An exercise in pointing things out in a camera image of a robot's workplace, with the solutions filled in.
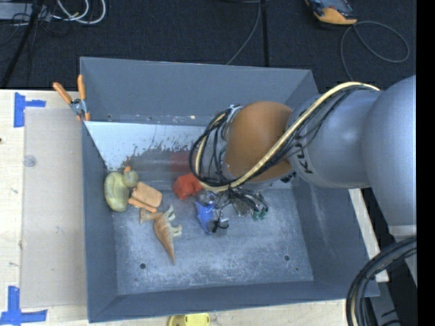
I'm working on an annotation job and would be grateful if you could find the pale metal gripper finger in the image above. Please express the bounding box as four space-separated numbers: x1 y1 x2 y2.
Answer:
197 189 218 206
207 217 230 234

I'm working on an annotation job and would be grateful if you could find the blue toy animal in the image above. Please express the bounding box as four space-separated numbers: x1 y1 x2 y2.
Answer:
194 200 222 235

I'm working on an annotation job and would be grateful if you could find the red toy animal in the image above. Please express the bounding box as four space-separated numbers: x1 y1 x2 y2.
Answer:
172 173 205 201

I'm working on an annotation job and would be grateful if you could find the grey metal bin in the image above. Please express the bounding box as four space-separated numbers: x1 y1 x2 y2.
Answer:
78 56 381 324

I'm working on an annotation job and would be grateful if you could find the orange toy dinosaur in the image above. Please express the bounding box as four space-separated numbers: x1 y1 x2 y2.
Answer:
139 204 184 267

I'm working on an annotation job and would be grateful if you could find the yellow-green rubber duck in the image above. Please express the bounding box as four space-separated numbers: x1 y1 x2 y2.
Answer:
103 166 141 213

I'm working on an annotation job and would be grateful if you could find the pale flat board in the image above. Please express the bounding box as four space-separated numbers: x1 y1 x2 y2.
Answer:
19 107 88 310

